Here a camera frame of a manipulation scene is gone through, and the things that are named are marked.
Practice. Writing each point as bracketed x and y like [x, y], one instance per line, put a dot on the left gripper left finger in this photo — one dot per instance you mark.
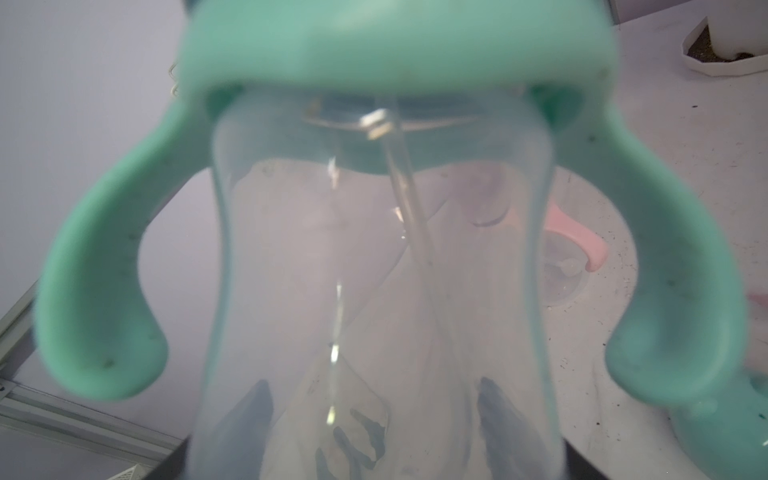
[235, 450]

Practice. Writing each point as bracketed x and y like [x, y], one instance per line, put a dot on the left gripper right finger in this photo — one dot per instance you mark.
[514, 450]

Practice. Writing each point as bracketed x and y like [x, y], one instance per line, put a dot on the clear baby bottle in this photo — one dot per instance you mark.
[564, 273]
[321, 296]

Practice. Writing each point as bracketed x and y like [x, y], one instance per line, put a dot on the teal nipple collar with straw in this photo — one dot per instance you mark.
[415, 138]

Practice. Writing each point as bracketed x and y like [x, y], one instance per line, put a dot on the mint green bottle cap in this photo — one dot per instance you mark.
[725, 435]

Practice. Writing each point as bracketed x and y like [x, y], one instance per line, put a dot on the potted green plant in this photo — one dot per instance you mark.
[730, 41]

